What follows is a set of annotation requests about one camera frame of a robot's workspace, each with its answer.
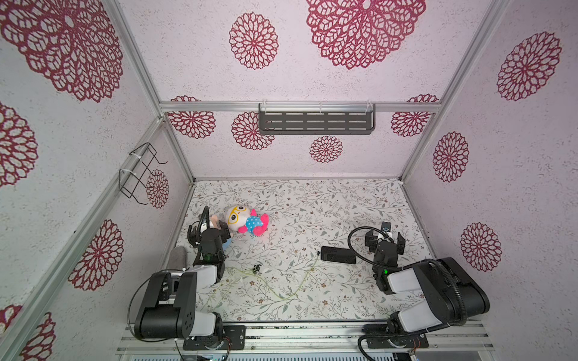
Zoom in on black smartphone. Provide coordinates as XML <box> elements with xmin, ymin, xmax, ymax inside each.
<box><xmin>320</xmin><ymin>246</ymin><xmax>357</xmax><ymax>265</ymax></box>

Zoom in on green wired earphones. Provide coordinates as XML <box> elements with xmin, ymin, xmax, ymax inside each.
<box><xmin>211</xmin><ymin>249</ymin><xmax>332</xmax><ymax>307</ymax></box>

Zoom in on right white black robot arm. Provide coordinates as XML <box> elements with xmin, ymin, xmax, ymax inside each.
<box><xmin>364</xmin><ymin>227</ymin><xmax>490</xmax><ymax>338</ymax></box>

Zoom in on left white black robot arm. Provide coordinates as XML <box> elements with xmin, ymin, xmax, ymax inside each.
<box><xmin>132</xmin><ymin>218</ymin><xmax>230</xmax><ymax>347</ymax></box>

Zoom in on beige striped plush doll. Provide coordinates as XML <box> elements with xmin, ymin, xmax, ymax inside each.
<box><xmin>210</xmin><ymin>214</ymin><xmax>232</xmax><ymax>250</ymax></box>

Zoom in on yellow head pink plush doll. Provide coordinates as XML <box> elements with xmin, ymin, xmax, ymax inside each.
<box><xmin>224</xmin><ymin>205</ymin><xmax>269</xmax><ymax>237</ymax></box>

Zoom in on grey cylindrical object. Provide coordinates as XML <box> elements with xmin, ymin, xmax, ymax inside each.
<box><xmin>167</xmin><ymin>246</ymin><xmax>188</xmax><ymax>271</ymax></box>

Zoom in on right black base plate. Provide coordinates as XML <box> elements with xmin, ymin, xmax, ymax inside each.
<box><xmin>362</xmin><ymin>324</ymin><xmax>430</xmax><ymax>349</ymax></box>

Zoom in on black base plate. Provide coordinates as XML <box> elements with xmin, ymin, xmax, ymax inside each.
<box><xmin>183</xmin><ymin>325</ymin><xmax>247</xmax><ymax>351</ymax></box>
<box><xmin>362</xmin><ymin>324</ymin><xmax>430</xmax><ymax>349</ymax></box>

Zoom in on right black corrugated cable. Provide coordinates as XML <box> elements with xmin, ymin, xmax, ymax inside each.
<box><xmin>346</xmin><ymin>226</ymin><xmax>468</xmax><ymax>326</ymax></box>

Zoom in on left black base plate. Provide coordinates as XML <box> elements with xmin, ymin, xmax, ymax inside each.
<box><xmin>183</xmin><ymin>325</ymin><xmax>247</xmax><ymax>351</ymax></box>

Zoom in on black wire wall rack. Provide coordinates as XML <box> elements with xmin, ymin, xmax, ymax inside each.
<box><xmin>117</xmin><ymin>142</ymin><xmax>169</xmax><ymax>209</ymax></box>

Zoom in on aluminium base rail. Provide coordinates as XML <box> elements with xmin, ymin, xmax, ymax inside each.
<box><xmin>112</xmin><ymin>320</ymin><xmax>497</xmax><ymax>360</ymax></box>

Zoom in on dark grey wall shelf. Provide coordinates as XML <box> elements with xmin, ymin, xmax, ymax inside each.
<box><xmin>257</xmin><ymin>104</ymin><xmax>376</xmax><ymax>135</ymax></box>

